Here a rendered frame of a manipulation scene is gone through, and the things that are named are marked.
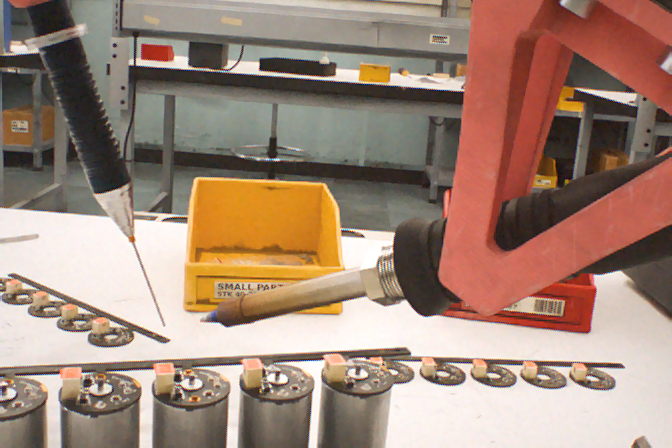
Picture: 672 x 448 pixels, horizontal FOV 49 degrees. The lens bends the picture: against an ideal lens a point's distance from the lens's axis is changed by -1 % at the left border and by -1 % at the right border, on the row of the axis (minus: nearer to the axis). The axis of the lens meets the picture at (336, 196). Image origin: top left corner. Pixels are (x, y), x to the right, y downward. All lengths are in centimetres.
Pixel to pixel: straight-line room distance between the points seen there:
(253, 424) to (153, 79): 238
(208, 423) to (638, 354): 31
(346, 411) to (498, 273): 11
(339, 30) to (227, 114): 230
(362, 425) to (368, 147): 438
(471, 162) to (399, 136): 446
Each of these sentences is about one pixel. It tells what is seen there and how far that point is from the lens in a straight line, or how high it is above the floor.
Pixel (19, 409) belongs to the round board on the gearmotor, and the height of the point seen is 81.
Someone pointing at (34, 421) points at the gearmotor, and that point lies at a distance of 24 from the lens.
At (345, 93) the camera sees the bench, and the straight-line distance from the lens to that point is 249.
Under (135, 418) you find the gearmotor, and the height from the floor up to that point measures 81.
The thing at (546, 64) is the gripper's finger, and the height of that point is 92.
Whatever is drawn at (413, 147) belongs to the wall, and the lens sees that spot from 463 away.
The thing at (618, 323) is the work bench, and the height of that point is 75.
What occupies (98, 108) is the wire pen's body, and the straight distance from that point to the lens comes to 21.
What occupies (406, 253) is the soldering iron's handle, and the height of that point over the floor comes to 88.
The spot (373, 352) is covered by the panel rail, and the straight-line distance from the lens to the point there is 28.
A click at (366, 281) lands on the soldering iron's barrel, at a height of 87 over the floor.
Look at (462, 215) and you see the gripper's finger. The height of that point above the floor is 89.
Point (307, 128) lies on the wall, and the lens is 461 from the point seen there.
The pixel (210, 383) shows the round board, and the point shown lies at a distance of 25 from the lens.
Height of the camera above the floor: 93
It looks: 13 degrees down
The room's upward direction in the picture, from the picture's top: 5 degrees clockwise
